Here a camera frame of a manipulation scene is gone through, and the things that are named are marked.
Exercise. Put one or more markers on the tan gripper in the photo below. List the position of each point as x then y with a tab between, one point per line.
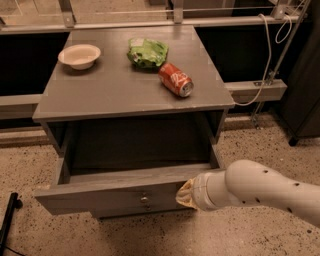
199	192

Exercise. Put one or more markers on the grey top drawer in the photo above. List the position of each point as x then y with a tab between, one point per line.
105	166

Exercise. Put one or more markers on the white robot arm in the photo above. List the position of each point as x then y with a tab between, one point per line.
247	183

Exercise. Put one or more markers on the round metal drawer knob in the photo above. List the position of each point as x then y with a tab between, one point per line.
144	199

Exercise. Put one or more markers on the grey wooden drawer cabinet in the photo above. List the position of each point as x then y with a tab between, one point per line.
115	88

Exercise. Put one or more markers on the red soda can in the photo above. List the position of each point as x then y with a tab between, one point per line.
175	80

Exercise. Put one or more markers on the dark cabinet at right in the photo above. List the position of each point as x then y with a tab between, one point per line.
300	109

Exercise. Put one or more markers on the green chip bag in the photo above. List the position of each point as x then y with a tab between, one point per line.
147	53

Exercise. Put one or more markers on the slanted metal pole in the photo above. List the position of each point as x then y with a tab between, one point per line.
278	63

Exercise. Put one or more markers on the black floor stand leg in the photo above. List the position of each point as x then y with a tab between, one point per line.
13	203

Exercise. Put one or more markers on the white bowl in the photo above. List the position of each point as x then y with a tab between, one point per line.
79	57

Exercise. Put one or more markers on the metal railing frame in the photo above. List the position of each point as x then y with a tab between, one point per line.
53	16

